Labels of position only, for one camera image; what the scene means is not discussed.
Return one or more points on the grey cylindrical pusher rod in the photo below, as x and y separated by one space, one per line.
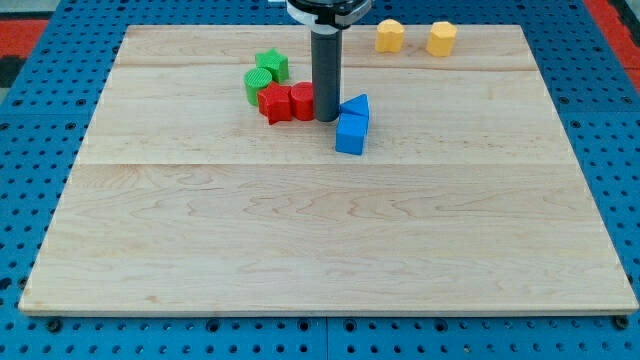
326 51

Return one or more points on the blue triangle block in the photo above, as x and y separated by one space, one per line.
357 106

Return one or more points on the blue cube block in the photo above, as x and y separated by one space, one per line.
351 132

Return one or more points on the green star block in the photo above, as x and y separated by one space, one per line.
275 62

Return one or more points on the red cylinder block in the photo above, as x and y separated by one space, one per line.
302 101

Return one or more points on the yellow heart block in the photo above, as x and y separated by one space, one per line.
389 36

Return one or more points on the green cylinder block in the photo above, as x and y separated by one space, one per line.
255 80

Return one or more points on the red star block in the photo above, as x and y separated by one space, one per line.
274 103

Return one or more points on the yellow hexagon block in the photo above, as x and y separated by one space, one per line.
441 40

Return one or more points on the light wooden board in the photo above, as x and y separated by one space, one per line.
467 200

